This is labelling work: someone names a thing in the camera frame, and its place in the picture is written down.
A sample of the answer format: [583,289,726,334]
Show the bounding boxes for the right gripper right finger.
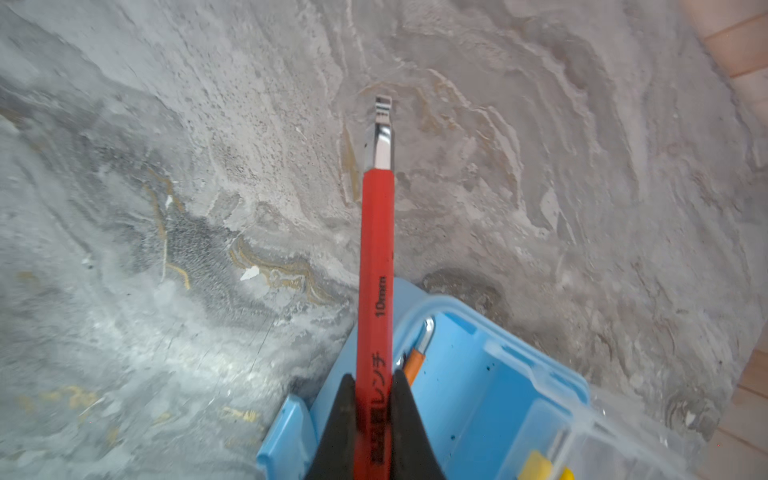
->
[390,370,446,480]

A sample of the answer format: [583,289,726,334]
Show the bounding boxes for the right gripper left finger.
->
[305,374,357,480]

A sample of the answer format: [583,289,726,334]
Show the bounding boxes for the blue translucent plastic toolbox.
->
[256,278,689,479]

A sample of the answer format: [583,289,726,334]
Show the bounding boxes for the orange handled hex key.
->
[401,317,435,386]

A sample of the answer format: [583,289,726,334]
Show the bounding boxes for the red handled hex key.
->
[353,96,395,479]

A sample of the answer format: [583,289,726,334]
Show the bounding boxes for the yellow black handled screwdriver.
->
[517,447,576,480]

